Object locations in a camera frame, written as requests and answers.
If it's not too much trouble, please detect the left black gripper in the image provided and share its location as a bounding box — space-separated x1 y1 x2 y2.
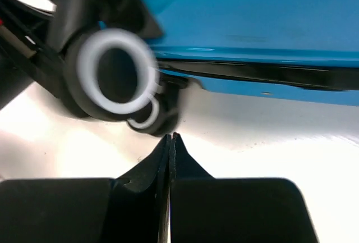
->
1 0 67 107

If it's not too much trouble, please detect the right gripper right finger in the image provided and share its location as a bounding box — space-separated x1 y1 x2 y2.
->
169 133 317 243

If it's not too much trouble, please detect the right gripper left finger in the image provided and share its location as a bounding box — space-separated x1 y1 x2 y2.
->
1 135 171 242

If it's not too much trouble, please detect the blue kids suitcase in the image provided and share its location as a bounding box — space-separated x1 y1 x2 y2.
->
47 0 358 136

